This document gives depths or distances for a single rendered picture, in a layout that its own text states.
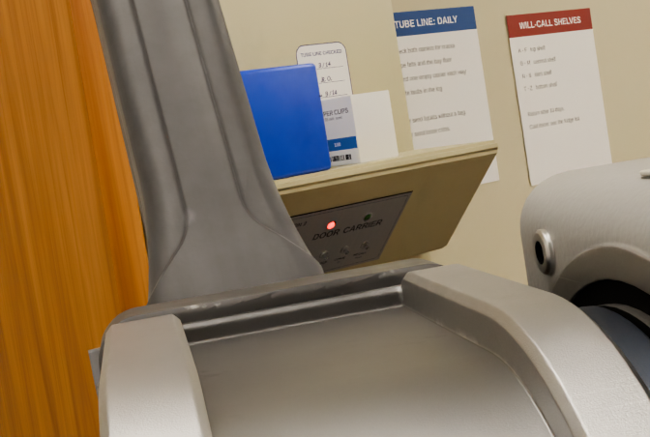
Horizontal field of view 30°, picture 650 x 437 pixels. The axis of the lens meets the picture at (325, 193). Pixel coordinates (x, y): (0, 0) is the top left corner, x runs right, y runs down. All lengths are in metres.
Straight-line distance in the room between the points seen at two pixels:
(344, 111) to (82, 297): 0.28
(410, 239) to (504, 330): 0.95
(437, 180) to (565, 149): 0.96
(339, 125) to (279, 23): 0.12
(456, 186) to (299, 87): 0.21
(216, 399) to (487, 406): 0.05
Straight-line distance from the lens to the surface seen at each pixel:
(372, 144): 1.07
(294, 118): 0.99
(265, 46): 1.11
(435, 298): 0.24
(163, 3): 0.47
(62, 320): 1.01
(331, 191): 1.01
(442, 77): 1.85
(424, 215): 1.13
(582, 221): 0.24
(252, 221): 0.42
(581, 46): 2.10
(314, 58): 1.15
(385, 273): 0.28
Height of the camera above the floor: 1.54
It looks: 3 degrees down
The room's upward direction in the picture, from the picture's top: 9 degrees counter-clockwise
